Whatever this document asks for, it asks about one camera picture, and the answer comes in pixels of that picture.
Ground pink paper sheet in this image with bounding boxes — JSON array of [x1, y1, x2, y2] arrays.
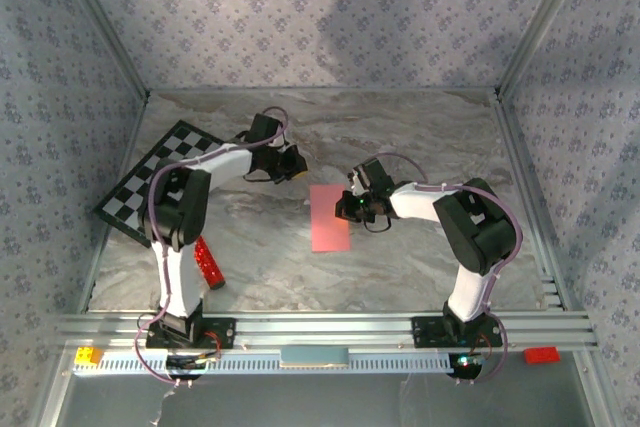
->
[[308, 184, 353, 253]]

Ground red glitter cylinder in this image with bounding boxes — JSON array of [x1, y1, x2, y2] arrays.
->
[[193, 235, 227, 291]]

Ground black and silver chessboard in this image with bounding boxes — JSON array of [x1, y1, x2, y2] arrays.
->
[[94, 119, 226, 248]]

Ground black circuit board green light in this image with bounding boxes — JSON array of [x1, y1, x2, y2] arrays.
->
[[448, 352, 486, 379]]

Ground red toy brick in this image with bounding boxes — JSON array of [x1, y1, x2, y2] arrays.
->
[[523, 346, 561, 365]]

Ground yellow toy brick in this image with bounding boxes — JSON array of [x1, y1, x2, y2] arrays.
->
[[74, 346, 104, 366]]

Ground thin aluminium wall rail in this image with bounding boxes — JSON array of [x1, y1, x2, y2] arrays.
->
[[147, 86, 501, 97]]

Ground long aluminium mounting rail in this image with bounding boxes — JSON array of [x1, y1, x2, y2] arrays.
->
[[55, 313, 599, 352]]

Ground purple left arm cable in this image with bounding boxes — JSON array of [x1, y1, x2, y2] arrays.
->
[[134, 105, 291, 388]]

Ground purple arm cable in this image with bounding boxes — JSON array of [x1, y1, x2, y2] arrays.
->
[[134, 105, 291, 388], [373, 151, 525, 388]]

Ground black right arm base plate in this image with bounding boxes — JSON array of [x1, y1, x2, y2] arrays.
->
[[410, 315, 504, 349]]

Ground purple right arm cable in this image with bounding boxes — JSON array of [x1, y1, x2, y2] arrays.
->
[[373, 151, 525, 388]]

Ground aluminium side rail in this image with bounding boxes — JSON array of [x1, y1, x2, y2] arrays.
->
[[494, 94, 569, 311], [79, 94, 150, 312]]

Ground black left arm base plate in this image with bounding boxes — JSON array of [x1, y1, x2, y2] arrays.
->
[[145, 316, 237, 349]]

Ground white slotted cable duct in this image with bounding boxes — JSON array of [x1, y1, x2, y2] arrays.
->
[[73, 349, 454, 374]]

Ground aluminium corner post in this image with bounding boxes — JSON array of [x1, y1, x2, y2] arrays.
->
[[497, 0, 599, 96], [52, 0, 151, 98]]

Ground black circuit board with wires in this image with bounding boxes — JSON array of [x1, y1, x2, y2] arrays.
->
[[164, 354, 221, 381]]

